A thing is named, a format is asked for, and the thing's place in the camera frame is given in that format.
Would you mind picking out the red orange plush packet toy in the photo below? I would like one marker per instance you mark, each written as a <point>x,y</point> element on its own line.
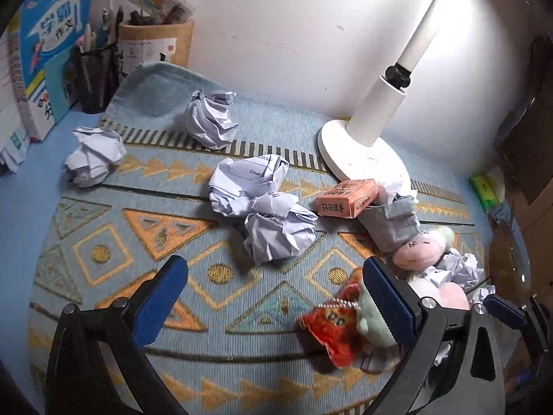
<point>332,328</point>

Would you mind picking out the round pink plush toy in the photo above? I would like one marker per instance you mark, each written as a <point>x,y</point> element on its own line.
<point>453,296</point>

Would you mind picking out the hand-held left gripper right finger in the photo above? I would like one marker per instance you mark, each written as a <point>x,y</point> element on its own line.
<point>389,307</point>

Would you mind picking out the blue cover book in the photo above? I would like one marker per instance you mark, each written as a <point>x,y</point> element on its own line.
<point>56,21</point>

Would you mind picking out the white desk lamp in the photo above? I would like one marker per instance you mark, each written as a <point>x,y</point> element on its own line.
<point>371,108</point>

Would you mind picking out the green tissue packet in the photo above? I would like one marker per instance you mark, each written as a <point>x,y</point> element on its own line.
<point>486,188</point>

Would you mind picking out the pink plush toy with face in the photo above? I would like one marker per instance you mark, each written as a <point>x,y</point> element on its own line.
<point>417,250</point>

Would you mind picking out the brown cardboard box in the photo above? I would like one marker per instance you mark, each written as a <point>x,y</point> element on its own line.
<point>527,164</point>

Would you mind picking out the white paper ball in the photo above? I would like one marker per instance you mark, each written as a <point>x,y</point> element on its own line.
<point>211,116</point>
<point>458,268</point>
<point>278,233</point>
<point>248,181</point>
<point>395,186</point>
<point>93,155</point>

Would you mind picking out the small orange cardboard box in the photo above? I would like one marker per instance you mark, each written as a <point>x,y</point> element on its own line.
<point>345,199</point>

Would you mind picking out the amber glass bowl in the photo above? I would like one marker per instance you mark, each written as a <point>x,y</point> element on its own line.
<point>507,259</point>

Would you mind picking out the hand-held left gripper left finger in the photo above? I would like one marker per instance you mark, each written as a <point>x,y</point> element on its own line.
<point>157,307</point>

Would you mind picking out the black monitor stand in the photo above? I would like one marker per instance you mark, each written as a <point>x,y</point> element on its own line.
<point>516,116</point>

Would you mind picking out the stack of books and papers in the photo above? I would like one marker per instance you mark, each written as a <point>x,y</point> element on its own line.
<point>19,108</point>

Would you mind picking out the beige storage box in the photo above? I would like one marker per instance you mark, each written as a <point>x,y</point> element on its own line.
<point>151,47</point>

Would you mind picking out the blue patterned woven mat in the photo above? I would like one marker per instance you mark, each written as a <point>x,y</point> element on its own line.
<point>129,207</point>

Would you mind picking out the black mesh pen holder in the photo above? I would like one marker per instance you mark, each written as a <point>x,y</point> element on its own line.
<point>97,78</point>

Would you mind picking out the white pen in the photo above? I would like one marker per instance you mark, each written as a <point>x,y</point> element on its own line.
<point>87,36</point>

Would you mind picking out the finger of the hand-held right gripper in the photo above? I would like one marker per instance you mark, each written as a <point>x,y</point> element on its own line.
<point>503,311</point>

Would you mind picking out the green plush toy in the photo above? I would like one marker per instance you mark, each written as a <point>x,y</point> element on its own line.
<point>371,320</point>

